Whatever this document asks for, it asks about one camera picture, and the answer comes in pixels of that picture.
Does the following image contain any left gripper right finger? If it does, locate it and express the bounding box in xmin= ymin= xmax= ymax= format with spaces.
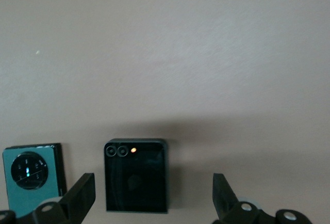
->
xmin=212 ymin=173 xmax=312 ymax=224

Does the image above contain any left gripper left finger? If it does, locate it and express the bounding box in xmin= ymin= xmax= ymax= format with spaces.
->
xmin=18 ymin=172 xmax=96 ymax=224

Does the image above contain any green round-camera phone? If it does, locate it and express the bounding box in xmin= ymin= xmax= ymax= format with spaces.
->
xmin=2 ymin=142 xmax=67 ymax=212

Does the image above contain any black flip phone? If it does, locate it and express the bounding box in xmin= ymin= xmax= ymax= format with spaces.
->
xmin=104 ymin=138 xmax=169 ymax=214

